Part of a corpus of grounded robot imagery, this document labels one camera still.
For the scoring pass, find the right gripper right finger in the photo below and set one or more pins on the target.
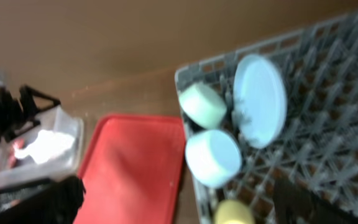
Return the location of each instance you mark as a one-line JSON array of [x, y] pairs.
[[293, 203]]

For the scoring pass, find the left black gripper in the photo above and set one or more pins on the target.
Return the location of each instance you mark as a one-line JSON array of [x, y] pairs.
[[11, 112]]

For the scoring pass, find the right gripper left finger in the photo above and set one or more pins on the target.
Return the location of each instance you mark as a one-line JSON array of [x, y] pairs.
[[58, 204]]

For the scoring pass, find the red snack wrapper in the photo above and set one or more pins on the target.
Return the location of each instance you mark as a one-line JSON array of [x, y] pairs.
[[17, 145]]

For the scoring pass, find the white napkin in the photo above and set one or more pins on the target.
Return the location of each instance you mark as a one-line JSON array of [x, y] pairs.
[[48, 145]]

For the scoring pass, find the yellow plastic cup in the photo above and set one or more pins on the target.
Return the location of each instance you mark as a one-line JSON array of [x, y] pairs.
[[233, 212]]

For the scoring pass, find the small light blue bowl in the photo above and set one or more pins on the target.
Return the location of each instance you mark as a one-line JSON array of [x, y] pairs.
[[213, 157]]

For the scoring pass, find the large light blue plate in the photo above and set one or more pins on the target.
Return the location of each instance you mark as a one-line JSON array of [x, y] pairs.
[[260, 100]]

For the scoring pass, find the mint green bowl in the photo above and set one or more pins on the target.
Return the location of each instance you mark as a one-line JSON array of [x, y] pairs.
[[203, 105]]

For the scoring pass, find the black waste tray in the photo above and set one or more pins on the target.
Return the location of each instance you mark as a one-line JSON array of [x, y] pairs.
[[12, 195]]

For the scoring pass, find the grey dishwasher rack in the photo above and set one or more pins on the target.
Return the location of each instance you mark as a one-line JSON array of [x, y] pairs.
[[318, 147]]

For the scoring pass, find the clear plastic bin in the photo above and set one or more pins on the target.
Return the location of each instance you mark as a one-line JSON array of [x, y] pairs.
[[26, 170]]

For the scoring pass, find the red plastic tray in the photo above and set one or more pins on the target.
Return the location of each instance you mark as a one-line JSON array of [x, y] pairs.
[[131, 170]]

